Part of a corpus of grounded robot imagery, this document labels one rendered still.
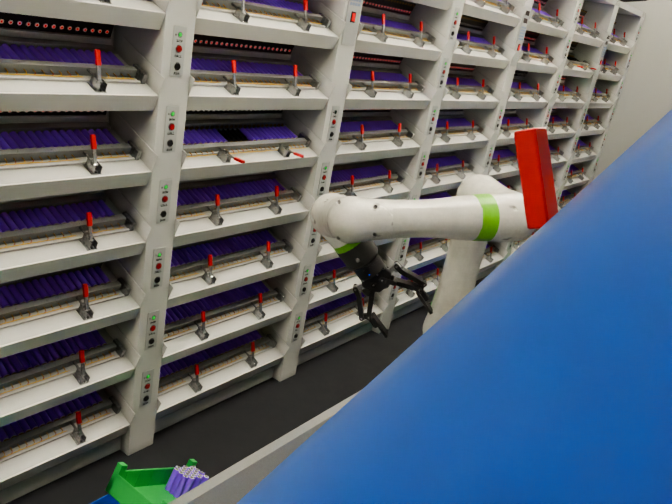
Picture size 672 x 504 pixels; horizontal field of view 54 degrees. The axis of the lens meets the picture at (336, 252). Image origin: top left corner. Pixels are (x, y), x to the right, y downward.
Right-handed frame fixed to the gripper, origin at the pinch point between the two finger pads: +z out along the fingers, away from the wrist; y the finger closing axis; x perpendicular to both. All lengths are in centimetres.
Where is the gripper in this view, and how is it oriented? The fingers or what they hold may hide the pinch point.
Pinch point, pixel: (406, 320)
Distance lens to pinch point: 174.4
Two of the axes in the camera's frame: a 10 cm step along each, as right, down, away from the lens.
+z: 5.6, 7.7, 3.0
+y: -8.2, 4.8, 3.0
